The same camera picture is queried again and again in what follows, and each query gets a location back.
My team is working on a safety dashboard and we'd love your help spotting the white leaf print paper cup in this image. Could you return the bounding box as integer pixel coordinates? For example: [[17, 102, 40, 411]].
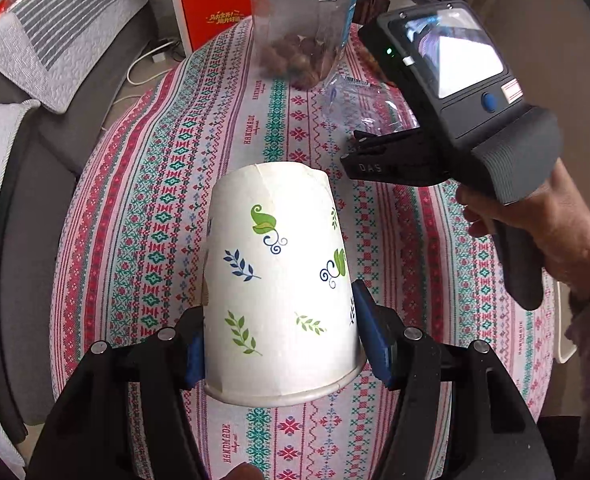
[[202, 161, 368, 407]]

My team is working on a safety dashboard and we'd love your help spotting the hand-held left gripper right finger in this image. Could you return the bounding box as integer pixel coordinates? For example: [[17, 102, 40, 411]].
[[351, 279, 558, 480]]

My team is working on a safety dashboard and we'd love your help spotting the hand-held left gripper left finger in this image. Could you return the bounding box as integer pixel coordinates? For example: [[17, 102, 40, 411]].
[[25, 305, 211, 480]]

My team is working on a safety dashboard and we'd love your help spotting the blue label jar with nuts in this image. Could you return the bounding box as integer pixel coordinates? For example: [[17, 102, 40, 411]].
[[247, 0, 361, 92]]

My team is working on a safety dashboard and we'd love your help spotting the person's right hand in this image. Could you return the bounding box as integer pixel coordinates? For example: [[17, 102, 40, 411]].
[[455, 162, 590, 306]]

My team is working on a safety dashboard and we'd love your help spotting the patterned pink tablecloth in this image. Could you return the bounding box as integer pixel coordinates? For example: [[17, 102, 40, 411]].
[[50, 15, 561, 480]]

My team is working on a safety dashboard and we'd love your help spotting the white plastic trash bin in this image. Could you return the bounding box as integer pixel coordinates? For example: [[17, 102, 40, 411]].
[[554, 280, 577, 364]]

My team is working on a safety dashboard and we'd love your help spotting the white cable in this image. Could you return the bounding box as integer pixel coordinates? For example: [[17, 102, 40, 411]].
[[125, 37, 186, 87]]

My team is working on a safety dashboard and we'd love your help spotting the clear plastic wrapper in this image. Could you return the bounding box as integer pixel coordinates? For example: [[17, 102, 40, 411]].
[[315, 72, 421, 136]]

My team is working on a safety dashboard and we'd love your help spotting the red cardboard box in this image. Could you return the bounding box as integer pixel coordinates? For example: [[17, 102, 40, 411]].
[[179, 0, 258, 53]]

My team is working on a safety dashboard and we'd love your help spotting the dark grey sofa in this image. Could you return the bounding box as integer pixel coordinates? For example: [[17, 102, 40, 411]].
[[0, 0, 176, 461]]

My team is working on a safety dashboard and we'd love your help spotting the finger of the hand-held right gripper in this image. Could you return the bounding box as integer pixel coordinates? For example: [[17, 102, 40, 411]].
[[352, 129, 428, 155], [340, 151, 456, 189]]

